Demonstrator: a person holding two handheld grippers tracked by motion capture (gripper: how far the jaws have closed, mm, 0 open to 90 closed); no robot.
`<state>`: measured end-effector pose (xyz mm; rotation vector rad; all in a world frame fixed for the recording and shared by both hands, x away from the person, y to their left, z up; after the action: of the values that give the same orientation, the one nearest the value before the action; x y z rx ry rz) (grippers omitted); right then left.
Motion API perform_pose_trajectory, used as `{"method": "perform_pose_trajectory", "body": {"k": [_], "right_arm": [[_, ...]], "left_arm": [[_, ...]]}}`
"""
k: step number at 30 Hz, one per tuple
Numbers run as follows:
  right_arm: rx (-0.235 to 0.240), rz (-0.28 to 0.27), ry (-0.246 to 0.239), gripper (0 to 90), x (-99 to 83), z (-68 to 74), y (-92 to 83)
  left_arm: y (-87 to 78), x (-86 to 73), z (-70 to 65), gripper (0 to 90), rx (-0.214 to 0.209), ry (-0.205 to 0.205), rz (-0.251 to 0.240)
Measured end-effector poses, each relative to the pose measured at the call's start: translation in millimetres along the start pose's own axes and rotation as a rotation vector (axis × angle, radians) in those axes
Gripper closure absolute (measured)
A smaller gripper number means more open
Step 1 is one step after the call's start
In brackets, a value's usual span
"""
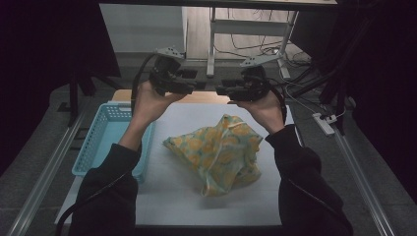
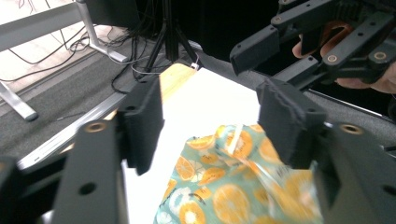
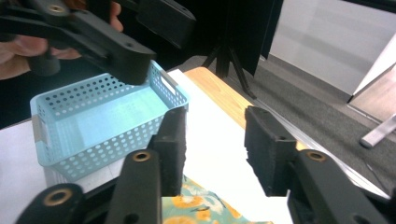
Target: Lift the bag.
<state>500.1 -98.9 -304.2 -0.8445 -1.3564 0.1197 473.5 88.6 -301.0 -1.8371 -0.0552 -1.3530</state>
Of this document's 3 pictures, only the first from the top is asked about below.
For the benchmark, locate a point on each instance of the white power strip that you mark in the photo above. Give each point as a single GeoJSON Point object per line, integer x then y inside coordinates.
{"type": "Point", "coordinates": [323, 124]}

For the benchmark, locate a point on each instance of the person's left hand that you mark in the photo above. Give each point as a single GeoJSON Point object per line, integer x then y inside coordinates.
{"type": "Point", "coordinates": [150, 105]}

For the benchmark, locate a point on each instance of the aluminium rail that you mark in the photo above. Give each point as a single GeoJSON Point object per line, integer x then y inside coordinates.
{"type": "Point", "coordinates": [364, 183]}
{"type": "Point", "coordinates": [46, 177]}

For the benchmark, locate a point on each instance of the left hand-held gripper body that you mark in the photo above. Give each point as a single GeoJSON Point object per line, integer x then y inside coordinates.
{"type": "Point", "coordinates": [165, 75]}

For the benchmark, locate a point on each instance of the white table mat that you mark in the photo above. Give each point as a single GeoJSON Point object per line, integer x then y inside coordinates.
{"type": "Point", "coordinates": [170, 203]}

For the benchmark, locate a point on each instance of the person's right hand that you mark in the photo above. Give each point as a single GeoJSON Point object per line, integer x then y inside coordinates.
{"type": "Point", "coordinates": [265, 111]}

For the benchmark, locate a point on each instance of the white-framed desk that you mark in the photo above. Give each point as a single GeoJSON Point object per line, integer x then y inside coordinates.
{"type": "Point", "coordinates": [246, 27]}

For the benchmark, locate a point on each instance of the orange-print green fabric bag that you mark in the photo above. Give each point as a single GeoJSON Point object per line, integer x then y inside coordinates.
{"type": "Point", "coordinates": [216, 154]}

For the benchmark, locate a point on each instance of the white cabinet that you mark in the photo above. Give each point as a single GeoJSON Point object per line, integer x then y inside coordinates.
{"type": "Point", "coordinates": [141, 29]}

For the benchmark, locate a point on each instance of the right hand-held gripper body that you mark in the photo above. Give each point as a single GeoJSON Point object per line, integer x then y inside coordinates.
{"type": "Point", "coordinates": [254, 83]}

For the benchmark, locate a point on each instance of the light blue plastic basket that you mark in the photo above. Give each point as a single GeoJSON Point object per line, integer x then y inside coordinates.
{"type": "Point", "coordinates": [105, 137]}

